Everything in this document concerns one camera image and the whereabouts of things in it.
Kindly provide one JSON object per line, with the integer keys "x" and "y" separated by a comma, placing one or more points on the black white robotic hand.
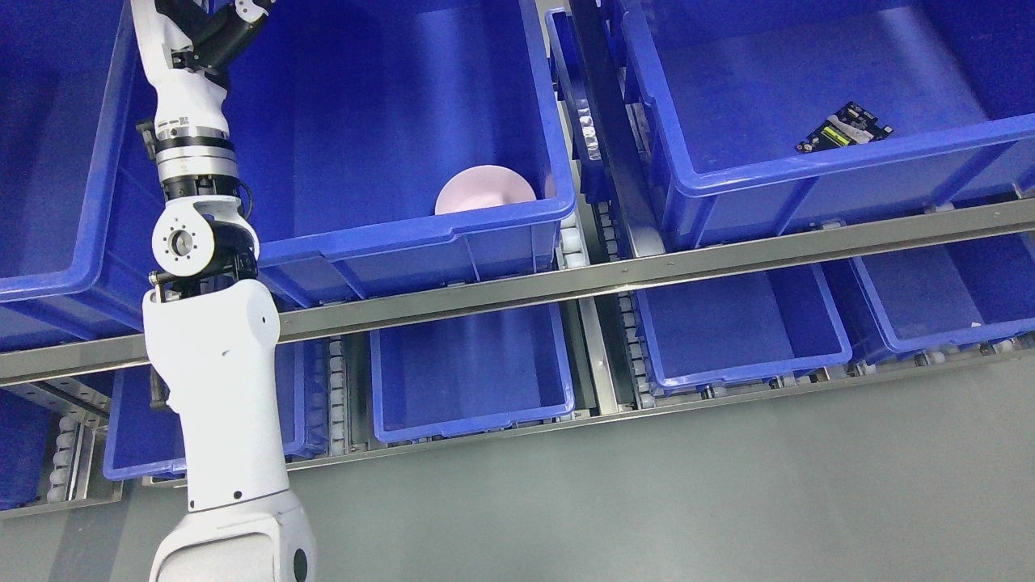
{"x": 186, "y": 53}

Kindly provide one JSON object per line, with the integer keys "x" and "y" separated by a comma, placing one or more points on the pink bowl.
{"x": 483, "y": 187}

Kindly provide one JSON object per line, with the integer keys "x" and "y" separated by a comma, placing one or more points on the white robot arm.
{"x": 210, "y": 329}

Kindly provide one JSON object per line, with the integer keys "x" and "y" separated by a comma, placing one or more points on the blue bin upper middle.
{"x": 348, "y": 117}

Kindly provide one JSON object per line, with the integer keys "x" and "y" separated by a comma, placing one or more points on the blue bin lower middle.
{"x": 472, "y": 374}

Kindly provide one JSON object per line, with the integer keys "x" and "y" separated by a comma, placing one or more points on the metal shelf rack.
{"x": 51, "y": 369}

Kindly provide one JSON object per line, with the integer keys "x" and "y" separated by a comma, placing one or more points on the blue bin upper left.
{"x": 79, "y": 196}

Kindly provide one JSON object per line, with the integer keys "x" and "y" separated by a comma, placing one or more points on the blue bin upper right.
{"x": 729, "y": 88}

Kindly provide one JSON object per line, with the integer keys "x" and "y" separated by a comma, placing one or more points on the black green circuit board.
{"x": 851, "y": 125}

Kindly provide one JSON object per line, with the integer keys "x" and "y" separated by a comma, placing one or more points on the blue bin far right lower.
{"x": 958, "y": 295}

